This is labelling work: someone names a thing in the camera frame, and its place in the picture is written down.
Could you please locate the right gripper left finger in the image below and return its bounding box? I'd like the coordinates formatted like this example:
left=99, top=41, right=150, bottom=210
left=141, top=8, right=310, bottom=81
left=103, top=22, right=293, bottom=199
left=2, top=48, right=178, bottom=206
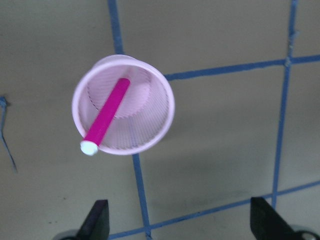
left=75, top=199, right=110, bottom=240

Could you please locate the pink mesh cup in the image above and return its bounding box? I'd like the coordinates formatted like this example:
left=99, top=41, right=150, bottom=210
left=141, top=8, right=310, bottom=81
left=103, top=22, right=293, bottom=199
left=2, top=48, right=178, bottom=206
left=71, top=54, right=175, bottom=155

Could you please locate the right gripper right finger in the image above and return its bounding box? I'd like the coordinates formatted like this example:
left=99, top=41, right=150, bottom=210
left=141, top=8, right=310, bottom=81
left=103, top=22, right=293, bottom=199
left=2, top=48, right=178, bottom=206
left=250, top=197, right=306, bottom=240

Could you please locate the pink highlighter pen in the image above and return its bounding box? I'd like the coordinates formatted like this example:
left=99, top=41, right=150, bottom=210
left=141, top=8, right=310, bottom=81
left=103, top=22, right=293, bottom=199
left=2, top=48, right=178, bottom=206
left=80, top=78, right=131, bottom=156

